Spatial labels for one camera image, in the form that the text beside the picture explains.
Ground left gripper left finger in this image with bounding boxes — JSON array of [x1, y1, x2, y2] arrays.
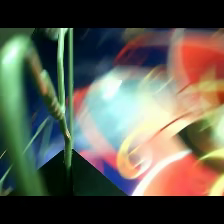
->
[[35, 149, 69, 197]]

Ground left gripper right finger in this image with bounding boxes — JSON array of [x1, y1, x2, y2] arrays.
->
[[71, 149, 128, 197]]

